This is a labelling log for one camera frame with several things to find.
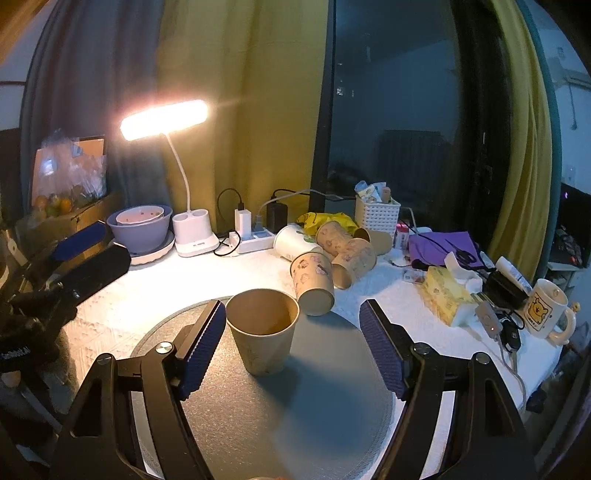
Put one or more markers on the yellow tissue pack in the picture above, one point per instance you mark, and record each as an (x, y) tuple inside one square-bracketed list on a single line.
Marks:
[(443, 290)]

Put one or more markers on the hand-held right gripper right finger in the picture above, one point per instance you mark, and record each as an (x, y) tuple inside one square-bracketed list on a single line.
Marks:
[(383, 350)]

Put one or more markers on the cardboard box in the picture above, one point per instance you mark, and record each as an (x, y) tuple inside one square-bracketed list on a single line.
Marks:
[(90, 147)]

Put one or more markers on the black scissors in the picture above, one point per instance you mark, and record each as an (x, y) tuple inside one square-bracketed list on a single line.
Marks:
[(467, 259)]

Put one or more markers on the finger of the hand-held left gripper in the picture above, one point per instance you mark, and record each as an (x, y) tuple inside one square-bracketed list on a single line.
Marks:
[(78, 240), (99, 267)]

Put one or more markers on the white paper cup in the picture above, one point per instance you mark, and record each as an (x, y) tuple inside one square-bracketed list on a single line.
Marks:
[(293, 242)]

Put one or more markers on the dark glass window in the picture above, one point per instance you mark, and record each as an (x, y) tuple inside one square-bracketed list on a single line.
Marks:
[(397, 92)]

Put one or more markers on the white woven plastic basket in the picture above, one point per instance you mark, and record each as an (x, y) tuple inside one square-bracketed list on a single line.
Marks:
[(376, 217)]

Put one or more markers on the black charger plug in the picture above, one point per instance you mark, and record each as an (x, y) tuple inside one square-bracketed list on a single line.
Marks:
[(277, 216)]

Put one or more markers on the printed paper cup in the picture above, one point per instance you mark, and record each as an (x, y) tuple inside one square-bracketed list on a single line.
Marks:
[(356, 261), (333, 235), (311, 277)]

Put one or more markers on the packets in basket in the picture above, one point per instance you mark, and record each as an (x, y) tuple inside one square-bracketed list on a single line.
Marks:
[(371, 190)]

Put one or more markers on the grey curtain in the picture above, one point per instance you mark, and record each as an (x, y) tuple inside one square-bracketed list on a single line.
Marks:
[(92, 69)]

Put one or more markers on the white gooseneck desk lamp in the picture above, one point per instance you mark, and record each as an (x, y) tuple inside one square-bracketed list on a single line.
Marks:
[(194, 235)]

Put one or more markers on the pink bowl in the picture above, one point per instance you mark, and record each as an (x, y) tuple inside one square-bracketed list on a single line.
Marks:
[(138, 216)]

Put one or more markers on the black car key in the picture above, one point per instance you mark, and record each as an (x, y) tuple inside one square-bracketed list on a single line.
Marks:
[(510, 337)]

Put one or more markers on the plain brown paper cup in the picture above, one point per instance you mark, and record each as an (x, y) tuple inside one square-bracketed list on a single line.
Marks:
[(381, 242), (263, 346)]

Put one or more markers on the yellow plastic bag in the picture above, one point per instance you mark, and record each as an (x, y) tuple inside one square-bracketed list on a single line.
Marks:
[(318, 219)]

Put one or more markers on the purple bowl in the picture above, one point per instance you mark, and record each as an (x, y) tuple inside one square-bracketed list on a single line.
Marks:
[(138, 237)]

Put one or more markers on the yellow curtain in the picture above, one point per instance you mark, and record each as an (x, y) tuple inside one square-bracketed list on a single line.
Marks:
[(526, 138), (240, 60)]

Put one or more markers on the purple cloth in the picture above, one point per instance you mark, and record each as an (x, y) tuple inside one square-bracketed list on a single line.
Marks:
[(429, 247)]

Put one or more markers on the clear plastic fruit bag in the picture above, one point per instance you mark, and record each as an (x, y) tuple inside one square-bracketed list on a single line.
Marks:
[(69, 180)]

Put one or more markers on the round grey mat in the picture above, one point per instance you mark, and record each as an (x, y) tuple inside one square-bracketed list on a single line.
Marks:
[(300, 415)]

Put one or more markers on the white power strip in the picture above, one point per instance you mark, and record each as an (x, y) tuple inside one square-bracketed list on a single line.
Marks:
[(254, 244)]

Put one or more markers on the white plate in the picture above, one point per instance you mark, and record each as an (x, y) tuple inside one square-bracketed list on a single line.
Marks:
[(157, 256)]

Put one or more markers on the black device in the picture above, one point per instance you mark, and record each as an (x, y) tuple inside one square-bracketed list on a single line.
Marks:
[(503, 288)]

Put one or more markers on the white charger plug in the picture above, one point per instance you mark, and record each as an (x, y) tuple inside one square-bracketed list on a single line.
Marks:
[(242, 220)]

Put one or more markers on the small red white box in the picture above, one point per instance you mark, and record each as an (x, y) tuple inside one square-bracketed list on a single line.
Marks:
[(401, 236)]

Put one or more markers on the white tube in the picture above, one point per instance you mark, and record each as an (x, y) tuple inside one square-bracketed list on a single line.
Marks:
[(512, 272)]

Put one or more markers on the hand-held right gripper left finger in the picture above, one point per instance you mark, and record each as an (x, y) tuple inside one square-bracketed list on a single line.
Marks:
[(203, 350)]

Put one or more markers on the bear print mug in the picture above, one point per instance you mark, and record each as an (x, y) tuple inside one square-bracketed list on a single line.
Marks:
[(540, 309)]

